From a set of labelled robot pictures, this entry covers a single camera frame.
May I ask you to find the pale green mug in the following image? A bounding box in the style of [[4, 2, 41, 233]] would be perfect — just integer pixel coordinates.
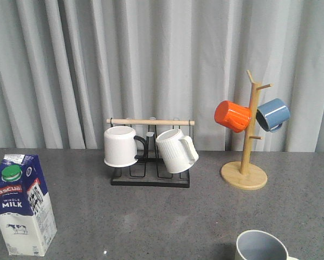
[[235, 230, 296, 260]]

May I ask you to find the blue white milk carton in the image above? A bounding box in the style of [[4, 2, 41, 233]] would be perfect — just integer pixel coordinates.
[[0, 154, 57, 256]]

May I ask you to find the white ribbed mug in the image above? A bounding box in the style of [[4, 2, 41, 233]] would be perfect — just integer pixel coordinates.
[[156, 129, 199, 174]]

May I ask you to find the orange mug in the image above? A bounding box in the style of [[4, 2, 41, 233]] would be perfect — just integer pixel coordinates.
[[214, 101, 251, 133]]

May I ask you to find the wooden mug tree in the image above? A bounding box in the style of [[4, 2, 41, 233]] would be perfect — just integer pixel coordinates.
[[221, 70, 272, 190]]

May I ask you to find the blue mug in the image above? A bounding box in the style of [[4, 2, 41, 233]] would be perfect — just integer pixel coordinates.
[[256, 99, 290, 132]]

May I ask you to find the grey curtain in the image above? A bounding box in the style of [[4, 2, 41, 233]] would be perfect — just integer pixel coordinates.
[[0, 1, 324, 152]]

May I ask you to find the black wire mug rack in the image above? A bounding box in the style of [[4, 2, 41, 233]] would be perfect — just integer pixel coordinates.
[[106, 117, 195, 188]]

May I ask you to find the white mug black handle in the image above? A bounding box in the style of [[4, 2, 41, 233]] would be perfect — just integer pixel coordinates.
[[104, 126, 148, 168]]

